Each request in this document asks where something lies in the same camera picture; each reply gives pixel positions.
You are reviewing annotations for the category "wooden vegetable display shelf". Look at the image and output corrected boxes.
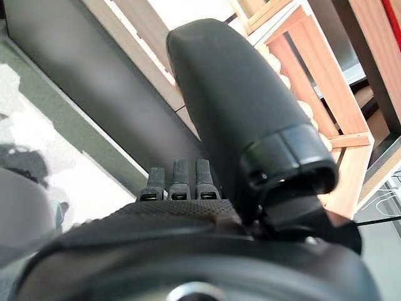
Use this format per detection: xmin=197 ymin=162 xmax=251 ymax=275
xmin=0 ymin=0 xmax=401 ymax=189

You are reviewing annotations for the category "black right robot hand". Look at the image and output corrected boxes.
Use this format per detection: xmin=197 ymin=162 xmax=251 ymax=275
xmin=9 ymin=18 xmax=386 ymax=301

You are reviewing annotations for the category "wooden slatted crate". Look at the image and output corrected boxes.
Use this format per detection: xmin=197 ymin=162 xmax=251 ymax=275
xmin=230 ymin=0 xmax=311 ymax=35
xmin=250 ymin=4 xmax=375 ymax=217

